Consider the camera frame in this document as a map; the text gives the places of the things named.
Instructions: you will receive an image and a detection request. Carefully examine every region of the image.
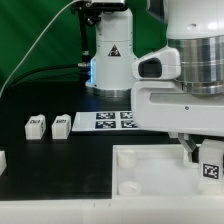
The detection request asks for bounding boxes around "white left obstacle block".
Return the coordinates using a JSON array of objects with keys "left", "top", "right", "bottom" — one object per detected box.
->
[{"left": 0, "top": 151, "right": 7, "bottom": 176}]

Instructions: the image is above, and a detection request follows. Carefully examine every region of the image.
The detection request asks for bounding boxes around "white sheet with markers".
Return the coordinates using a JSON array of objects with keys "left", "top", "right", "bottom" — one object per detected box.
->
[{"left": 72, "top": 111, "right": 138, "bottom": 132}]

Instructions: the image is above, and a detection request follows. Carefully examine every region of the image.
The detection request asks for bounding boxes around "white square table top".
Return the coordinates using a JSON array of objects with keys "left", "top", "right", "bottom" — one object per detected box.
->
[{"left": 112, "top": 144, "right": 224, "bottom": 199}]

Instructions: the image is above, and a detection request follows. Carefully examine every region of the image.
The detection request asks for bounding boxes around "black cable bundle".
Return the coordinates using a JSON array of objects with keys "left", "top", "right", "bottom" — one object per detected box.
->
[{"left": 6, "top": 63, "right": 91, "bottom": 91}]

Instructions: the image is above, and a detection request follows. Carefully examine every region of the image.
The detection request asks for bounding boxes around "white front border rail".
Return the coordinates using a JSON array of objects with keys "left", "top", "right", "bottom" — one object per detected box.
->
[{"left": 0, "top": 197, "right": 224, "bottom": 224}]

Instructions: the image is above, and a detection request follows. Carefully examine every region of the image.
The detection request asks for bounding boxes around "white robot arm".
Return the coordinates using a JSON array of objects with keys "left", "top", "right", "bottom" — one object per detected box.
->
[{"left": 87, "top": 0, "right": 224, "bottom": 163}]

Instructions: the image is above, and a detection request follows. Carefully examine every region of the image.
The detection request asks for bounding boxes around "white cable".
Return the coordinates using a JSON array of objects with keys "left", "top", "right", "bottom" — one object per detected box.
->
[{"left": 0, "top": 0, "right": 83, "bottom": 98}]

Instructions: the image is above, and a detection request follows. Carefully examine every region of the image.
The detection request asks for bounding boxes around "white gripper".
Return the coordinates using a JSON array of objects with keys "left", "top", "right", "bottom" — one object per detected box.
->
[{"left": 131, "top": 80, "right": 224, "bottom": 163}]

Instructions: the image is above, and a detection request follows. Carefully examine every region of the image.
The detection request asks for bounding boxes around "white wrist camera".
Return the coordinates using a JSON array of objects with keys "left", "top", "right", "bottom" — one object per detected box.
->
[{"left": 132, "top": 46, "right": 181, "bottom": 80}]

